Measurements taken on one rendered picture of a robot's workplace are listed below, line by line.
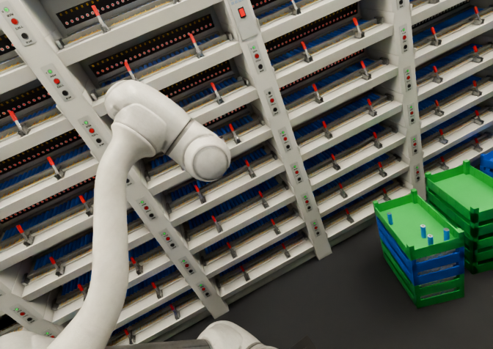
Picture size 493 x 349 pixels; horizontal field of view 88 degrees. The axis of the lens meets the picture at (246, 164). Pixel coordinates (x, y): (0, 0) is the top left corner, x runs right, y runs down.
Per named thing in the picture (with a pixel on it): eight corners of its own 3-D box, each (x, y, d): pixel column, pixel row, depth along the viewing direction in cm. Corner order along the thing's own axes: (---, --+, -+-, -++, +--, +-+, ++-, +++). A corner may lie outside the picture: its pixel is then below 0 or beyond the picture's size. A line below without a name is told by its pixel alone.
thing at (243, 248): (306, 226, 143) (302, 211, 134) (208, 278, 137) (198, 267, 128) (288, 202, 159) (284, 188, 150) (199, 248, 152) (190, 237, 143)
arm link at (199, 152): (235, 149, 67) (194, 117, 63) (246, 157, 52) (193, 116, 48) (210, 181, 67) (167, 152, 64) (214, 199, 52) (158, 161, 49)
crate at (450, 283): (464, 285, 107) (464, 273, 104) (415, 298, 110) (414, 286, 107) (420, 235, 134) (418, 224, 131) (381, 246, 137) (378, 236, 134)
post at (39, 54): (229, 311, 148) (-4, -34, 74) (214, 319, 147) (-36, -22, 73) (222, 284, 166) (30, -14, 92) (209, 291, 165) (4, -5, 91)
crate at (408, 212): (464, 245, 97) (464, 231, 94) (410, 261, 100) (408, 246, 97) (416, 201, 124) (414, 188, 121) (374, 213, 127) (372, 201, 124)
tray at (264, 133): (273, 136, 119) (268, 119, 113) (152, 196, 113) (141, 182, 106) (256, 119, 134) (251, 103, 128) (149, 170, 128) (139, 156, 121)
